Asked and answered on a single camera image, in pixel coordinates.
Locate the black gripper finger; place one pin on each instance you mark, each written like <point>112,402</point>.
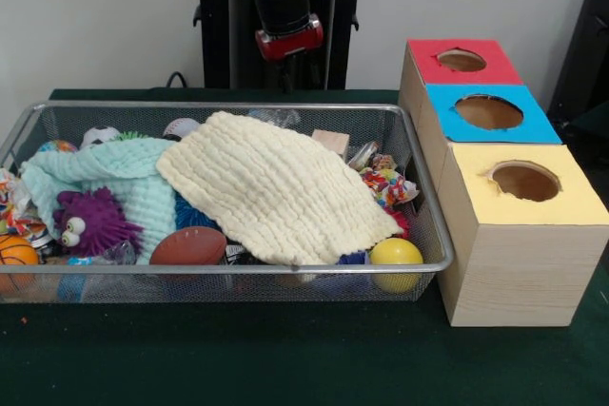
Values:
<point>288,74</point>
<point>315,68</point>

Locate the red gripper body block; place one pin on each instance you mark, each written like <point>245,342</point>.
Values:
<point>290,44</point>

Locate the clear plastic bottle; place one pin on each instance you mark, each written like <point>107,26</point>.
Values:
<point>280,116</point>

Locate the clear mesh bin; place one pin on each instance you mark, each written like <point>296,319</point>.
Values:
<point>238,284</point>

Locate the wooden box with three holes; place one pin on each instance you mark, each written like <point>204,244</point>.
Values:
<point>523,273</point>

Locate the small wooden block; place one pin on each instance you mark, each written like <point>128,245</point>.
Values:
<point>330,141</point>

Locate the cream waffle cloth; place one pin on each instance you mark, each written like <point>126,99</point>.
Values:
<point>276,187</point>

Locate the white toy baseball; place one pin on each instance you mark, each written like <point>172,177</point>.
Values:
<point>180,128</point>

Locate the mint green waffle cloth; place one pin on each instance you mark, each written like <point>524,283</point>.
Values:
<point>133,163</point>

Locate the black and white soccer ball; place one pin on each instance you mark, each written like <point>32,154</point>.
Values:
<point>99,136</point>

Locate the brown toy football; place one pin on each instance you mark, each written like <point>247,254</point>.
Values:
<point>189,246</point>

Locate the yellow ball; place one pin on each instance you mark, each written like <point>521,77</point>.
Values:
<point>396,258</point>

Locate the purple spiky monster toy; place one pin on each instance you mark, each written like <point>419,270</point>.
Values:
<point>97,220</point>

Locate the black furniture piece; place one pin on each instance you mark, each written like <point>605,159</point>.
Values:
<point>585,68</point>

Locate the dark green table cloth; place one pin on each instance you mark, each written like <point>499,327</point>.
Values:
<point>238,358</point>

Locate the orange toy basketball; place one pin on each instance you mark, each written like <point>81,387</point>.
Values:
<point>16,254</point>

